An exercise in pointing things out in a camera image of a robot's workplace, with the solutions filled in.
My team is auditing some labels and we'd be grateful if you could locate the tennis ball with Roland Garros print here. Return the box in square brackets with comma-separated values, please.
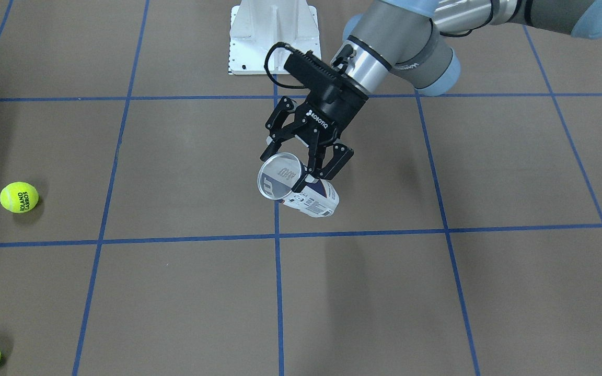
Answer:
[0, 182, 40, 214]

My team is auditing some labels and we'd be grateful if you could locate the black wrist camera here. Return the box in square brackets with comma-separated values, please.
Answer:
[284, 48, 345, 90]

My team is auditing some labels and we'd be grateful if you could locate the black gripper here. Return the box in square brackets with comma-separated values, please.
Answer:
[260, 78, 368, 193]

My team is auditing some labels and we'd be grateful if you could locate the white metal mount base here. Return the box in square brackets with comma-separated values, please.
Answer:
[228, 1, 322, 75]

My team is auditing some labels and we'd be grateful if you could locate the Wilson tennis ball can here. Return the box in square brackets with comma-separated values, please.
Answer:
[257, 152, 340, 217]

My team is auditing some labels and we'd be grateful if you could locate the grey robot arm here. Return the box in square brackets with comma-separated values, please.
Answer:
[260, 1, 602, 193]

